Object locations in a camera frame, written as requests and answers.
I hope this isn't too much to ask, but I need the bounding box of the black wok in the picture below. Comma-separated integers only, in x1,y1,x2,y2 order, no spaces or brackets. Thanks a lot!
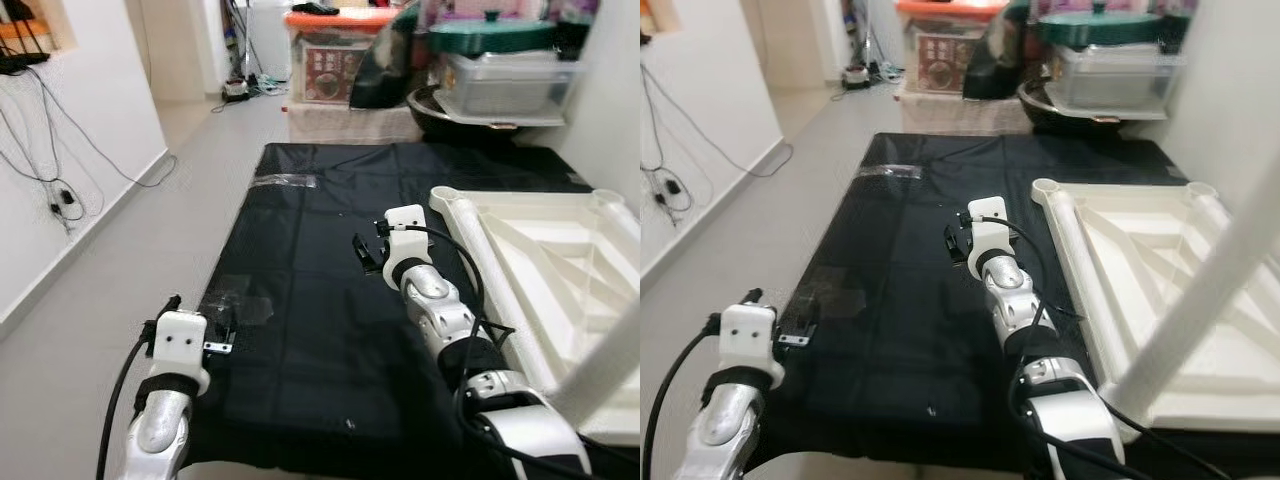
407,84,563,143
1017,77,1173,138

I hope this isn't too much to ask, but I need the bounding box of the clear plastic storage container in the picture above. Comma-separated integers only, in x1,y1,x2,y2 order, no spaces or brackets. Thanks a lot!
1044,42,1188,113
440,50,583,121

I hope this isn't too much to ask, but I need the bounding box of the long clear tape strip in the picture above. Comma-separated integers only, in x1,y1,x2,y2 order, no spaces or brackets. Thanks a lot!
251,174,320,192
854,162,924,182

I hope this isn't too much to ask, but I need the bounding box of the green pot lid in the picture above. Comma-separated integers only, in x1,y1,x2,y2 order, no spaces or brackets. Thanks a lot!
1034,2,1167,50
429,9,557,57

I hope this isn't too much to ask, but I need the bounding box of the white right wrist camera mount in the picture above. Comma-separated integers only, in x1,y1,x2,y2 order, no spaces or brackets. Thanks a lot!
382,204,432,291
964,196,1014,282

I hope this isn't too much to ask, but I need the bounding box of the black router box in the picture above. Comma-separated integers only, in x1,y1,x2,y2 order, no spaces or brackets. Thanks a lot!
0,44,52,77

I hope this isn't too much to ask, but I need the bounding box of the black tablecloth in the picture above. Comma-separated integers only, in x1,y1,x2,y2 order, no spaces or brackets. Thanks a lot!
185,140,641,480
743,130,1280,480

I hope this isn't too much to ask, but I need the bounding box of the white lace cloth cover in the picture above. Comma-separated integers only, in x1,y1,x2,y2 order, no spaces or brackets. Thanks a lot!
288,98,428,144
898,88,1033,137

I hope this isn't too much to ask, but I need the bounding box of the white plastic table top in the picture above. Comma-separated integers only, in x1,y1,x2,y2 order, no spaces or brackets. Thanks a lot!
428,185,641,447
1029,177,1280,443

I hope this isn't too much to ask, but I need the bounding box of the thin black floor cable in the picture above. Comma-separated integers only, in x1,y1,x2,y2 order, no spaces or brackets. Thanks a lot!
640,58,793,217
0,65,179,237

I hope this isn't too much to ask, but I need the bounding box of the orange-lid clear storage box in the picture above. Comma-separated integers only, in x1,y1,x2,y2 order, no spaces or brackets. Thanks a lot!
894,0,1007,97
284,5,403,107

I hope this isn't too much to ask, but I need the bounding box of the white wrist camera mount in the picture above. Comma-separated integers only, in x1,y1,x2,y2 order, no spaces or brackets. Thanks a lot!
382,204,432,291
964,196,1014,282
150,310,212,397
717,301,787,390

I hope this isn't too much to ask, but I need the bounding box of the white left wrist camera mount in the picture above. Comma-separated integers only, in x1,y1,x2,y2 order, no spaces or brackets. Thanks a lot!
717,301,787,390
150,310,212,397

